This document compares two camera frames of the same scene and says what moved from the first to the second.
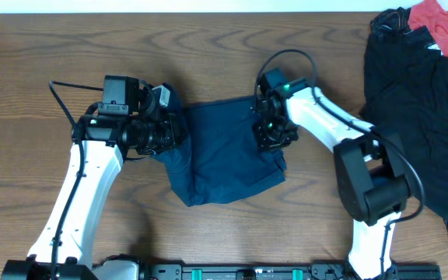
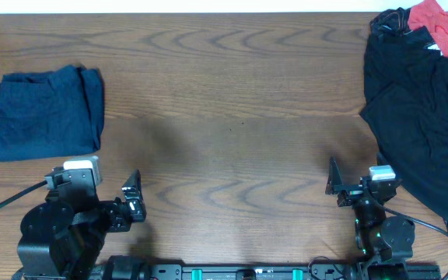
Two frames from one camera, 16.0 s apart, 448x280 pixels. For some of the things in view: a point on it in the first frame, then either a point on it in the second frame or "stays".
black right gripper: x=267 y=137 to x=348 y=190
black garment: x=407 y=95 stays
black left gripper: x=176 y=130 to x=131 y=208
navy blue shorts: x=219 y=156 to x=47 y=113
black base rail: x=179 y=271 stays
